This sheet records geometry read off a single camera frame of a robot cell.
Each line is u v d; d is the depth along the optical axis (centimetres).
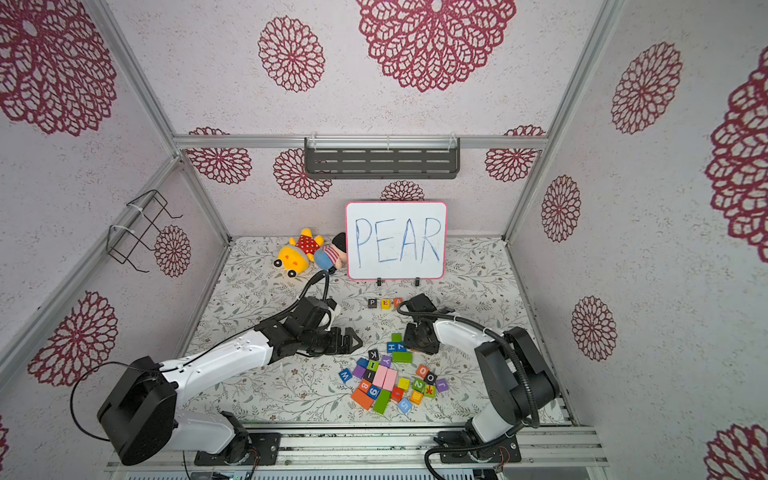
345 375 85
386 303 100
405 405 80
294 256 105
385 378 84
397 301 101
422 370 85
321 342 71
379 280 106
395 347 90
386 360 88
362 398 81
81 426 43
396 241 102
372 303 100
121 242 73
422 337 78
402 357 89
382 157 96
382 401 81
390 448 75
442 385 83
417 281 106
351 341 75
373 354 89
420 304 75
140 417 41
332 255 106
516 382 45
